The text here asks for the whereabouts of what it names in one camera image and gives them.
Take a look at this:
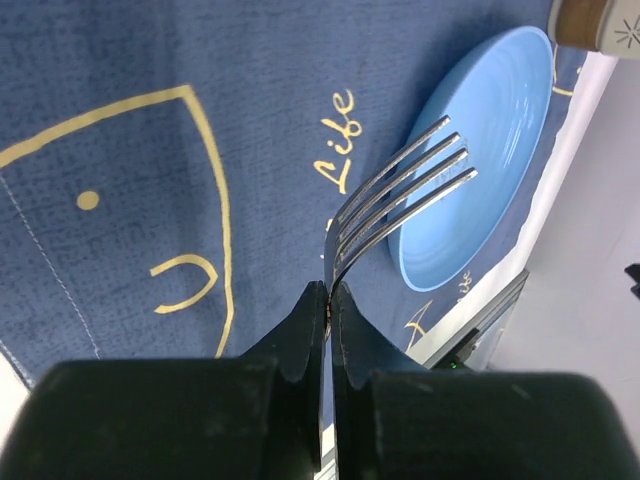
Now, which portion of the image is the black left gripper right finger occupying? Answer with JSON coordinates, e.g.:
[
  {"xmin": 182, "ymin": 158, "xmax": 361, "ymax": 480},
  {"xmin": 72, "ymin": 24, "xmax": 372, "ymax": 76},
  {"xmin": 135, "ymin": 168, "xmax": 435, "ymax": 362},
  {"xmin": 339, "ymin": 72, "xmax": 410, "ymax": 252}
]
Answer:
[{"xmin": 330, "ymin": 285, "xmax": 639, "ymax": 479}]

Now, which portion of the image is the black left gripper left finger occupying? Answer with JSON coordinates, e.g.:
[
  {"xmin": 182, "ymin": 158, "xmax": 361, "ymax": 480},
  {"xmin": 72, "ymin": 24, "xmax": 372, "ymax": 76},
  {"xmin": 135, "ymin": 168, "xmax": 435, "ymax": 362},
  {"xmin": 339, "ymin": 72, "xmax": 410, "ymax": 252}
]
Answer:
[{"xmin": 1, "ymin": 282, "xmax": 326, "ymax": 479}]

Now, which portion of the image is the metal fork green handle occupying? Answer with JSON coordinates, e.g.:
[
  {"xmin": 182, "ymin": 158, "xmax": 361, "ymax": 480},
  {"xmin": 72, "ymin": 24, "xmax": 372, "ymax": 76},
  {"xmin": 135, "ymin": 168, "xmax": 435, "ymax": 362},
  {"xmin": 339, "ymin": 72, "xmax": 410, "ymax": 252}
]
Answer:
[{"xmin": 322, "ymin": 115, "xmax": 480, "ymax": 341}]

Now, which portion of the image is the blue placemat gold print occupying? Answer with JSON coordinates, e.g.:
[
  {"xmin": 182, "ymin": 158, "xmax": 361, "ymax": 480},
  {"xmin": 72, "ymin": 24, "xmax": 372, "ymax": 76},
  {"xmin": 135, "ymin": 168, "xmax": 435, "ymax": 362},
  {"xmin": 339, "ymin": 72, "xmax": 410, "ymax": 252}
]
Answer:
[{"xmin": 0, "ymin": 0, "xmax": 596, "ymax": 436}]

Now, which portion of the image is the blue plastic plate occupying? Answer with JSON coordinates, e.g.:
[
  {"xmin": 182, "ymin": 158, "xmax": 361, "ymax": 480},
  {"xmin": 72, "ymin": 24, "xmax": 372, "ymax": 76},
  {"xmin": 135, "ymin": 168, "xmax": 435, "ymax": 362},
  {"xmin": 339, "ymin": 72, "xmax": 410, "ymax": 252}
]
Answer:
[{"xmin": 388, "ymin": 26, "xmax": 553, "ymax": 292}]

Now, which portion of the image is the metal cup brown band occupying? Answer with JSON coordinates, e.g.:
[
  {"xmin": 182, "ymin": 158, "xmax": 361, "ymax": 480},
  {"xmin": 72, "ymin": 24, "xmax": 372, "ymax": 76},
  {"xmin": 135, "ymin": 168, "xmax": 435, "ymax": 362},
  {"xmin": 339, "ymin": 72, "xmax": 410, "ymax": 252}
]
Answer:
[{"xmin": 547, "ymin": 0, "xmax": 640, "ymax": 60}]

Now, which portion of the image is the aluminium frame rail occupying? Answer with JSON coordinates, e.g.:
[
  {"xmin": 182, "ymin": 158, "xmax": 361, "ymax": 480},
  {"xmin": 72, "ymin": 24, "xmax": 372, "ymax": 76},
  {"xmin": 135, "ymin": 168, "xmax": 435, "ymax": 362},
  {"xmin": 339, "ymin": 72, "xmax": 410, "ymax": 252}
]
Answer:
[{"xmin": 422, "ymin": 269, "xmax": 529, "ymax": 371}]

